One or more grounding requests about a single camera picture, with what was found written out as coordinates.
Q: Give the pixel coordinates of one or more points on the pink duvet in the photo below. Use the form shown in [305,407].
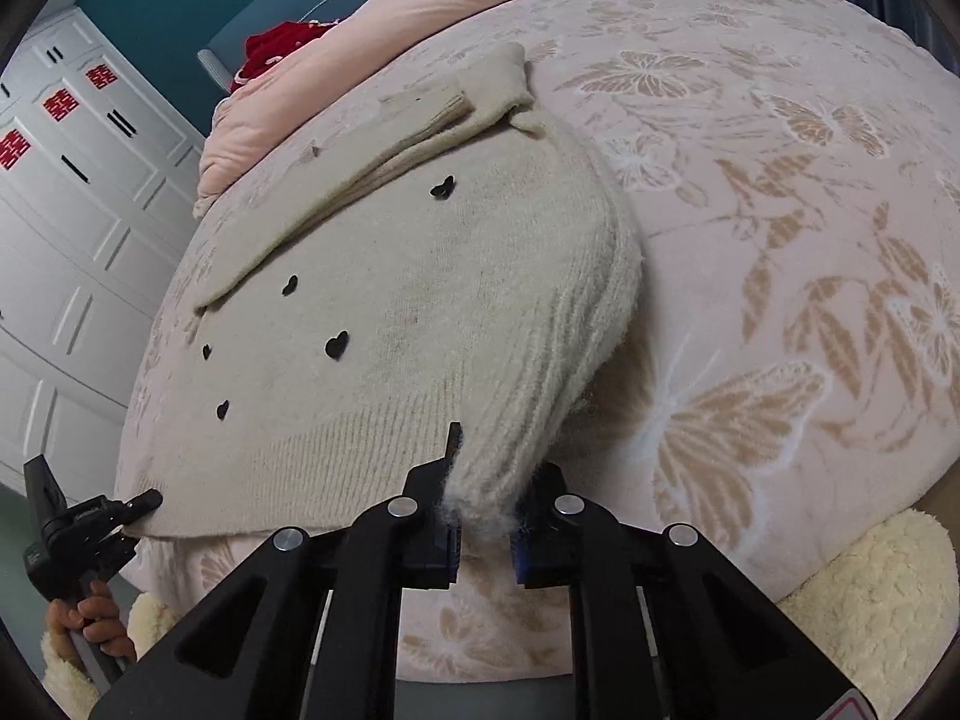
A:
[337,67]

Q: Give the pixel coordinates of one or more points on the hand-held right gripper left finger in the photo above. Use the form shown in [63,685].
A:
[431,540]

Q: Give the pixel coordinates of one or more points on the person's left hand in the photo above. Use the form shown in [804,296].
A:
[90,622]

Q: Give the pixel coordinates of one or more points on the grey leather bed frame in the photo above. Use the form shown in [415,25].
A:
[487,701]

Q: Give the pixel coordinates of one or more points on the white wardrobe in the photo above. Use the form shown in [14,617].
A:
[90,240]

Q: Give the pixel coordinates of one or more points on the red cloth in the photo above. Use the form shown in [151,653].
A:
[277,45]

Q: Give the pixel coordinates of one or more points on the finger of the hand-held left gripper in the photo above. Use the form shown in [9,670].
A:
[112,555]
[142,502]

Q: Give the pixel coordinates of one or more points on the bed with floral pink cover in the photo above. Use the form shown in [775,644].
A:
[750,240]

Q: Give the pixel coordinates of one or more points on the teal padded headboard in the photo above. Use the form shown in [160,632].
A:
[247,30]

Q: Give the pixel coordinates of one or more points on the person's left forearm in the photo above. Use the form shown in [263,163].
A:
[64,671]

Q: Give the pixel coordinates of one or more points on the red paper cutout decoration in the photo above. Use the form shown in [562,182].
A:
[11,150]
[56,105]
[97,75]

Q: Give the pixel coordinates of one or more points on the cream fluffy rug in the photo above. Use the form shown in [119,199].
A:
[877,600]

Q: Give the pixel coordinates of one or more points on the beige towel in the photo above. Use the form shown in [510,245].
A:
[412,300]

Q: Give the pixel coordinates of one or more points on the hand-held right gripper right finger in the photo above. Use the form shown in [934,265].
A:
[529,555]

